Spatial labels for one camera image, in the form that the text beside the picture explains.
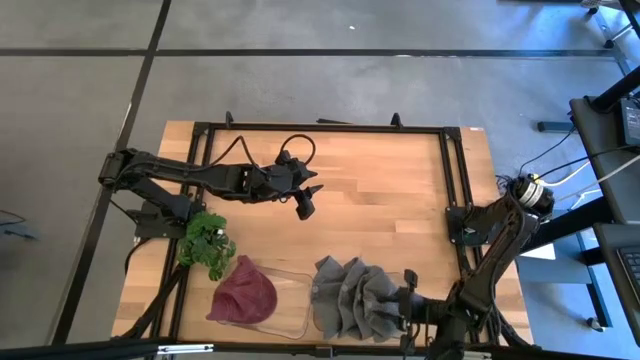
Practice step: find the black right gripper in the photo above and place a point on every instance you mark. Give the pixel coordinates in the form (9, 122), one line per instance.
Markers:
(425, 312)

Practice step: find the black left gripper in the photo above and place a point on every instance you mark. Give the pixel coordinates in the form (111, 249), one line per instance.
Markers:
(280, 180)

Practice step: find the grey cap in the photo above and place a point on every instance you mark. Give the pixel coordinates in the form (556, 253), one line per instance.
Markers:
(352, 300)
(327, 295)
(392, 310)
(372, 305)

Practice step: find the maroon cap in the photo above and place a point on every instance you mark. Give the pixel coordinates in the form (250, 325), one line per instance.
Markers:
(245, 295)

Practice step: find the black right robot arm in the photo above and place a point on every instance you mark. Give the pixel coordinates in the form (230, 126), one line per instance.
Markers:
(500, 240)

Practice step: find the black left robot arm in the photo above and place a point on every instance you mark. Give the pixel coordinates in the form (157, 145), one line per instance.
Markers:
(165, 167)

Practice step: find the grey cloth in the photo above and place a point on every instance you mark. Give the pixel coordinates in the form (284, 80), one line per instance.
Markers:
(316, 322)

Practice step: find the clear plastic bin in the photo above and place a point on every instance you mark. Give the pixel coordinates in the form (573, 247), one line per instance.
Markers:
(292, 300)

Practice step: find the green artificial plant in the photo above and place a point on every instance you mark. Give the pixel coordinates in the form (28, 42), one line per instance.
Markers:
(205, 242)

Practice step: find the white paper sheet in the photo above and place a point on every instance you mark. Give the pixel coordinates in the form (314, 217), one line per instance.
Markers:
(542, 251)

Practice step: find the black support beam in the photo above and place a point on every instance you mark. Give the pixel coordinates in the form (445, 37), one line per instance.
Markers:
(575, 220)

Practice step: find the black desk with keyboard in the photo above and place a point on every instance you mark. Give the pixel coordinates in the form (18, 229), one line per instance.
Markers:
(607, 280)

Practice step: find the black keyboard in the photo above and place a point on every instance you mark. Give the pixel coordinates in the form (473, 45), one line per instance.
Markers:
(632, 265)

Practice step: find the black desk foot bar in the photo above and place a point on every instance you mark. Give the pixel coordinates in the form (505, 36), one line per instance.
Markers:
(555, 127)

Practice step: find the black electronics box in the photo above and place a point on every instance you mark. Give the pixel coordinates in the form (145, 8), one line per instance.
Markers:
(631, 120)

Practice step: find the black slanted pole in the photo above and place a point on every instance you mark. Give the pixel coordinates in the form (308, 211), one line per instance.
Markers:
(617, 90)

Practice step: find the grey rolling stand base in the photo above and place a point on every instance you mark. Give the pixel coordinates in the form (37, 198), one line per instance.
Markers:
(615, 50)

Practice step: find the black aluminium table frame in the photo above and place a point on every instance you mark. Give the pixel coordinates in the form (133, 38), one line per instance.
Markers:
(325, 128)

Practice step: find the black camera rig bar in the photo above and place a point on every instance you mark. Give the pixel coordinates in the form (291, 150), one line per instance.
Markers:
(100, 350)

